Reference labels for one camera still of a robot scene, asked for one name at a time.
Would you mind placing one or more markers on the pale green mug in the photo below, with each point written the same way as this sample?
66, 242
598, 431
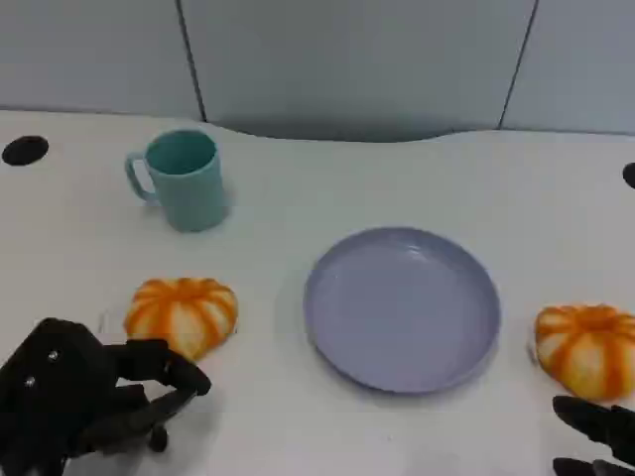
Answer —
191, 198

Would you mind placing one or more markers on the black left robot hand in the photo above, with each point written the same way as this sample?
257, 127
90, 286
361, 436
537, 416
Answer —
59, 387

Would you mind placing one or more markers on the lilac plate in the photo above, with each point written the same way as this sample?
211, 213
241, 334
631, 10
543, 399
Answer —
402, 312

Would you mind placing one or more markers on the orange and white bread roll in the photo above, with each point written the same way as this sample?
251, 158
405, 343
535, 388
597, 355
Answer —
590, 352
183, 312

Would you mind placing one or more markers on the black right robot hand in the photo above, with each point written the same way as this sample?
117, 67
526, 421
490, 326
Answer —
615, 431

